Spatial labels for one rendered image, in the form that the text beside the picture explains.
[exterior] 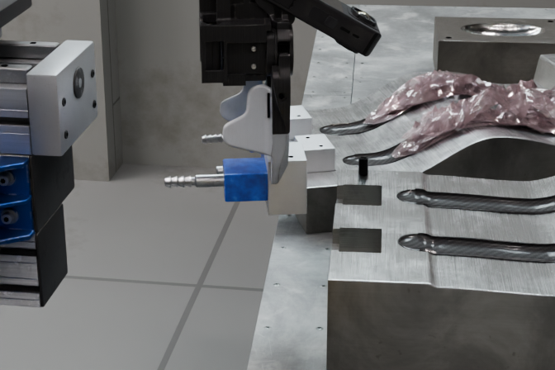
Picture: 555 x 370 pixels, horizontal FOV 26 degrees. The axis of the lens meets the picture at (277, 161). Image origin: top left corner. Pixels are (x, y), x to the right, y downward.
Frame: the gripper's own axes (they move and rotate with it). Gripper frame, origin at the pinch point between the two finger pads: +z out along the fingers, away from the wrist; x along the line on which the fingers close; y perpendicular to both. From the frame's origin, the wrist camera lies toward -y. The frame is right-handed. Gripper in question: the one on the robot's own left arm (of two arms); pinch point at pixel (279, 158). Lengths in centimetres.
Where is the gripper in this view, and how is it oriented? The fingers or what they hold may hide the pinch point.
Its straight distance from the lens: 112.2
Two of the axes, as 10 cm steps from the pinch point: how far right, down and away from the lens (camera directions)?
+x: 0.8, 3.6, -9.3
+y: -10.0, 0.3, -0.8
